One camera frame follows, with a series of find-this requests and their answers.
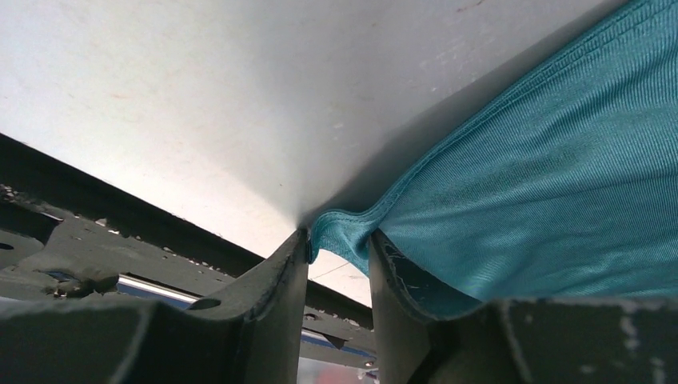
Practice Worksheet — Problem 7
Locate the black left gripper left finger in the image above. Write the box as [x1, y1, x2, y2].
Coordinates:
[1, 230, 309, 383]

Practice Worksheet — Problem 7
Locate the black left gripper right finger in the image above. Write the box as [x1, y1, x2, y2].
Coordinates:
[369, 231, 677, 383]

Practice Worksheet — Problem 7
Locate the teal cloth napkin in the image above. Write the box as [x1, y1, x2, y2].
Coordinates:
[310, 1, 677, 316]

